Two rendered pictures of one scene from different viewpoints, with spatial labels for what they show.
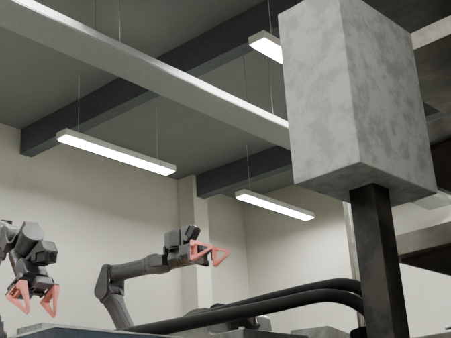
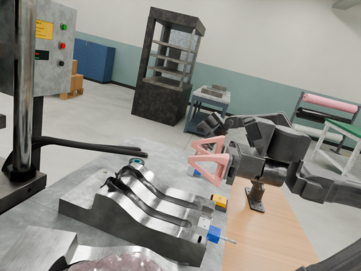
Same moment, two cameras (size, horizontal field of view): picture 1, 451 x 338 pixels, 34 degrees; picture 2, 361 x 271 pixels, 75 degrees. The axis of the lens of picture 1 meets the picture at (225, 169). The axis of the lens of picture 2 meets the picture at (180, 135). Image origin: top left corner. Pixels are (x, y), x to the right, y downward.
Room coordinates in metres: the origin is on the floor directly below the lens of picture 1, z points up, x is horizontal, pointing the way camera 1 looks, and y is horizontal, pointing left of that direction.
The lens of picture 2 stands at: (2.73, -0.25, 1.39)
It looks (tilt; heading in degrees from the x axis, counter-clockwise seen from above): 18 degrees down; 148
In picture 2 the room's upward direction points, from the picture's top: 14 degrees clockwise
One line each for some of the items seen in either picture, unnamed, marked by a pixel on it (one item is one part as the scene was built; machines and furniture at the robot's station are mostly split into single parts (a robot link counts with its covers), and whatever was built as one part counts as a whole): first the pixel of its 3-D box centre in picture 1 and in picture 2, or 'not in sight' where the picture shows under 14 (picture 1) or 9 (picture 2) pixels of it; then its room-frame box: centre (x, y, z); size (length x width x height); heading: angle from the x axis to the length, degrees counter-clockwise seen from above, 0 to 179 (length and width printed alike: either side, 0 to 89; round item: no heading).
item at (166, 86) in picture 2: not in sight; (172, 69); (-2.15, 2.18, 1.03); 1.54 x 0.94 x 2.06; 140
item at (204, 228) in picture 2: not in sight; (216, 235); (2.30, 0.24, 0.89); 0.13 x 0.05 x 0.05; 48
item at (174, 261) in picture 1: (178, 257); (271, 169); (2.44, 0.18, 1.21); 0.07 x 0.06 x 0.07; 55
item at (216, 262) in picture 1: (215, 253); (210, 162); (2.39, 0.05, 1.20); 0.09 x 0.07 x 0.07; 55
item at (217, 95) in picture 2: not in sight; (210, 107); (-1.46, 2.98, 0.46); 1.90 x 0.70 x 0.92; 140
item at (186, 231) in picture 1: (192, 241); (250, 142); (2.40, 0.13, 1.25); 0.07 x 0.06 x 0.11; 146
